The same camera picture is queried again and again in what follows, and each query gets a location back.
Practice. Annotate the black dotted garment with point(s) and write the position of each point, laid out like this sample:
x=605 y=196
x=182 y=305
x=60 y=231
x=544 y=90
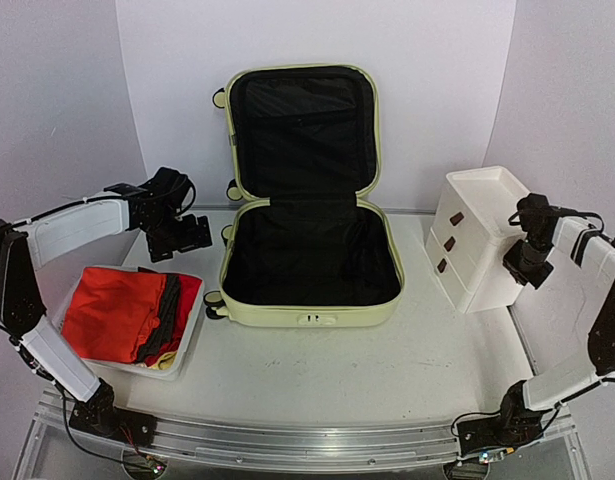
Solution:
x=167 y=312

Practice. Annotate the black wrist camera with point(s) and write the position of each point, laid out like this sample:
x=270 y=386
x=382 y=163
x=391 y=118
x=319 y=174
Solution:
x=535 y=215
x=171 y=190

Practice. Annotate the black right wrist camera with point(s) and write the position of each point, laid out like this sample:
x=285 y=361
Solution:
x=535 y=215

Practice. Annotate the white perforated plastic basket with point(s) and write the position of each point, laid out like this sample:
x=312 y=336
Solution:
x=174 y=371

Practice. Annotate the pale green hard-shell suitcase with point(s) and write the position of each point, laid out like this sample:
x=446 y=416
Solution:
x=306 y=248

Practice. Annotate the red printed t-shirt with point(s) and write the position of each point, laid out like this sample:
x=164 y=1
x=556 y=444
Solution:
x=190 y=289

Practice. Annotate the aluminium front mounting rail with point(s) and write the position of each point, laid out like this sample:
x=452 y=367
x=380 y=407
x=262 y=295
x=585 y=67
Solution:
x=52 y=450

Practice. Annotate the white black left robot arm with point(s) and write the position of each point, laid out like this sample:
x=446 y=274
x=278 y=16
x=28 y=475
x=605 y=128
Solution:
x=28 y=246

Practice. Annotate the orange garment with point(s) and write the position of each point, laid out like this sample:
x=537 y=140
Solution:
x=112 y=313

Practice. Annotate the white three-drawer storage cabinet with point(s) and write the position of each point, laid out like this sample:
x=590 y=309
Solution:
x=471 y=234

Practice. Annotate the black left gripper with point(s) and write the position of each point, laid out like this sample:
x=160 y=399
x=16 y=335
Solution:
x=192 y=241

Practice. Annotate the yellow cloth garment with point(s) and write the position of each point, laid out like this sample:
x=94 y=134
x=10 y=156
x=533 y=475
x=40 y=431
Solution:
x=160 y=362

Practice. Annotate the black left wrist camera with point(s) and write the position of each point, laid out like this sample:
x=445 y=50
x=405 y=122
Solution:
x=171 y=190

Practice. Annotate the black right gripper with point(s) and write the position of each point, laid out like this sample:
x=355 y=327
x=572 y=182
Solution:
x=527 y=271

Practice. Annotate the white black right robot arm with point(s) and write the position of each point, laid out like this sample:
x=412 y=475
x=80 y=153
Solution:
x=529 y=407

